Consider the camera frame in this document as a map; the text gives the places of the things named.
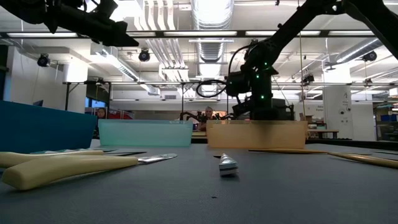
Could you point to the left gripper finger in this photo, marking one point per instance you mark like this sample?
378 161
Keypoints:
116 35

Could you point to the teal translucent plastic bin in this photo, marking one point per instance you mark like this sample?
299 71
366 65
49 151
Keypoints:
146 133

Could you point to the black background robot arm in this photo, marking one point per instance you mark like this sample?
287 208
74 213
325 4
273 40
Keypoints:
189 115

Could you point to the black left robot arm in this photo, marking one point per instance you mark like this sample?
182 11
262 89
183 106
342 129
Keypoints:
21 9

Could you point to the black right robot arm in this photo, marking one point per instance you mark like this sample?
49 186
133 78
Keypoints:
292 28

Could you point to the black ceiling speaker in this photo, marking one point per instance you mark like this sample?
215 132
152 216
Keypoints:
43 60
370 56
144 55

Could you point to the orange translucent plastic bin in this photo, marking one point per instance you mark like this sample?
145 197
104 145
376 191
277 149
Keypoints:
227 137

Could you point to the person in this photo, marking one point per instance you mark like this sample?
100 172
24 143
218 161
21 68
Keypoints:
100 112
209 113

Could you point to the wooden desk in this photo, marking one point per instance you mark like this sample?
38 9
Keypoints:
323 132

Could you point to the blue screen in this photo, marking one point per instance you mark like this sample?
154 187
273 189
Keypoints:
93 102

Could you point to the white column with signs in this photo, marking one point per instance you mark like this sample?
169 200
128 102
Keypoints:
337 102

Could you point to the dark blue plastic bin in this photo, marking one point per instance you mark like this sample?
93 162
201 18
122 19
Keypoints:
46 127

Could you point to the storage shelf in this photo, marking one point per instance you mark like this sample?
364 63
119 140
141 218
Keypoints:
387 124

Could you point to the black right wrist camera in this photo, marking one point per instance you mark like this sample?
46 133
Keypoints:
239 84

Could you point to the small black ceiling camera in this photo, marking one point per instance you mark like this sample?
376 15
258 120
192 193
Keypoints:
308 78

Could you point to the black workstation frame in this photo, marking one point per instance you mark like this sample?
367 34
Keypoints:
155 82

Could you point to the black overhead rail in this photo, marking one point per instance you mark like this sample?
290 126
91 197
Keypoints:
186 33

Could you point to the silver ventilation duct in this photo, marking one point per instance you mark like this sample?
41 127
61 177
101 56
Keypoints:
211 46
357 49

